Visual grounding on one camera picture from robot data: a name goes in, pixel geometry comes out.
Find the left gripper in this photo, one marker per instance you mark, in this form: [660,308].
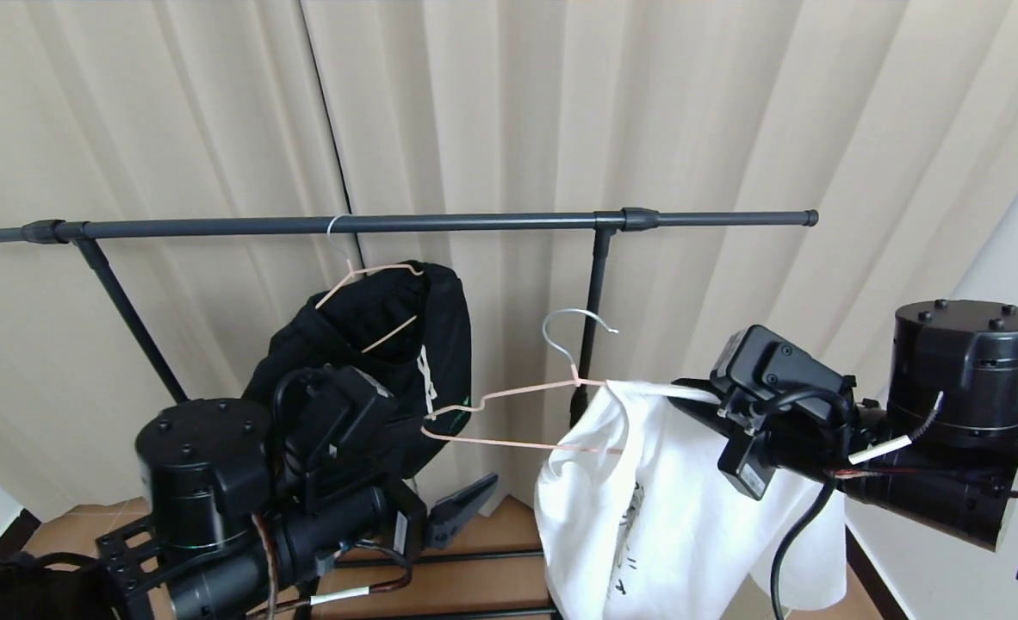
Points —
[388,521]

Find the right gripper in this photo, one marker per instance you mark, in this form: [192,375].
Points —
[785,456]

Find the pink clothes hanger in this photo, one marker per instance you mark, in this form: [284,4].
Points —
[345,280]
[492,441]

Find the white garment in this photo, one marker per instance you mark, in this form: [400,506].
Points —
[673,534]

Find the black shorts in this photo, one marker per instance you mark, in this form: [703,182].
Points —
[440,344]

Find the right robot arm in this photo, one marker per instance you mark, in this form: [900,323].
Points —
[965,370]

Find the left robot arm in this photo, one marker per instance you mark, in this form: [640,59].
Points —
[199,465]

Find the black clothes rack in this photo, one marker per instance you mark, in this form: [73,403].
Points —
[302,226]

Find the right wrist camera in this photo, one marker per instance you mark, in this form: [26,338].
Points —
[776,366]

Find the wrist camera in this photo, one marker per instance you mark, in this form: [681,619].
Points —
[345,413]
[776,366]

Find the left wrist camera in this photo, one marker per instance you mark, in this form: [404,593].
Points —
[345,413]

